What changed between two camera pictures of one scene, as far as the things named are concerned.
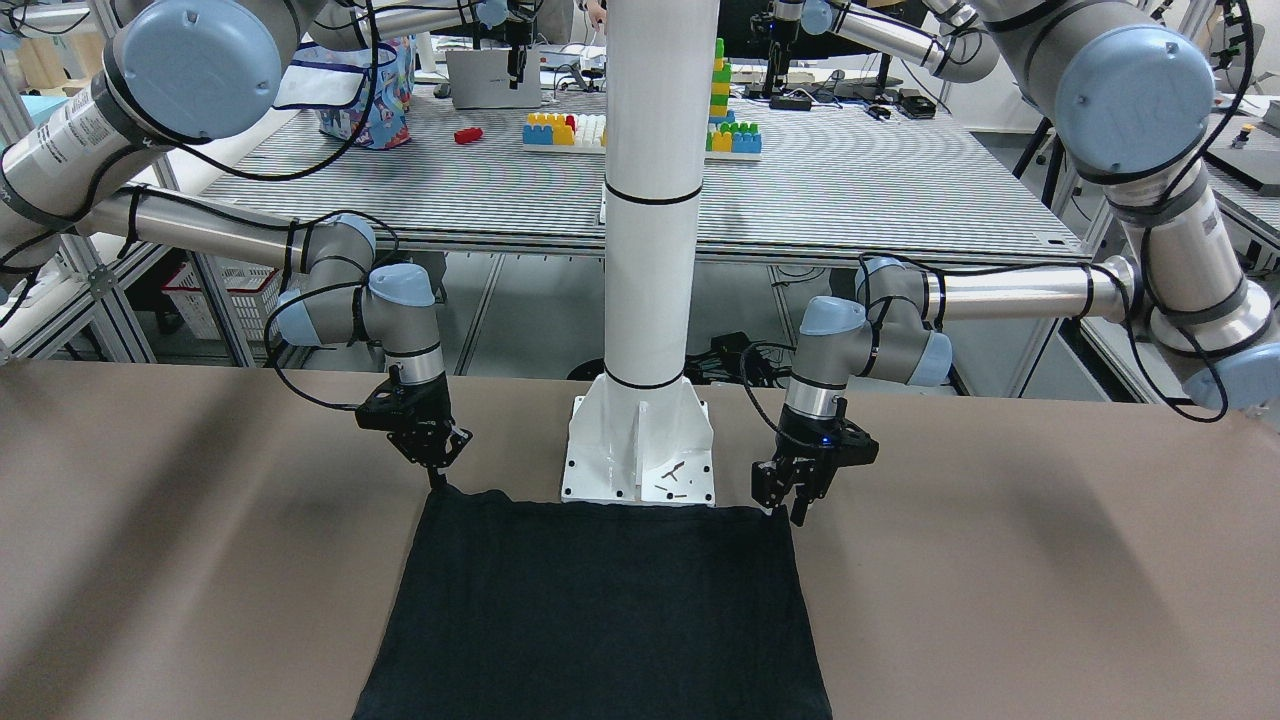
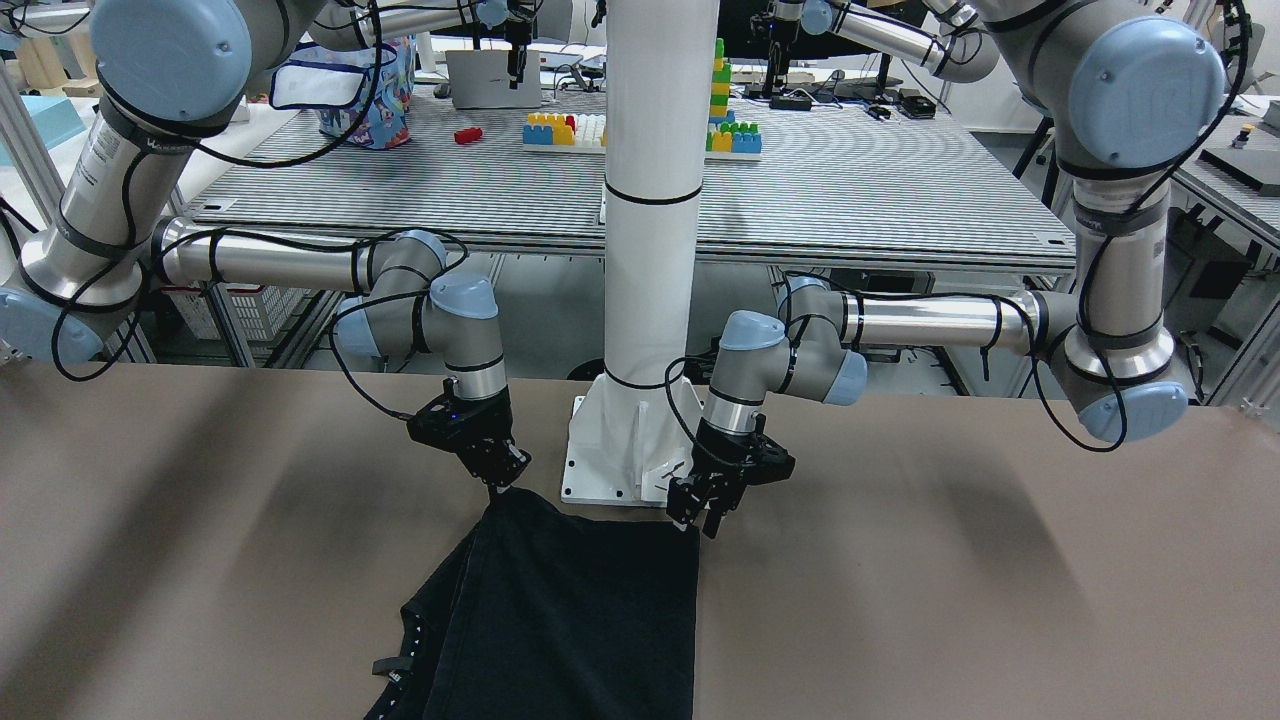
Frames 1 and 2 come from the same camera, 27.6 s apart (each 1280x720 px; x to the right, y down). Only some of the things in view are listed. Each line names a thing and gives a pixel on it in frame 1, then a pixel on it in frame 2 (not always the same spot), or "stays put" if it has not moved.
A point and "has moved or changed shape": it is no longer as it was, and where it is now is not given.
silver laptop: x=481 y=80 stays put
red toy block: x=467 y=135 stays put
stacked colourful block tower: x=725 y=139 stays put
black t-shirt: x=524 y=608 has moved or changed shape
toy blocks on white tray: x=556 y=132 stays put
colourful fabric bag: x=335 y=82 stays put
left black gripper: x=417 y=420 to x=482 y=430
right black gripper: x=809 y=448 to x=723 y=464
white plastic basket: x=254 y=292 stays put
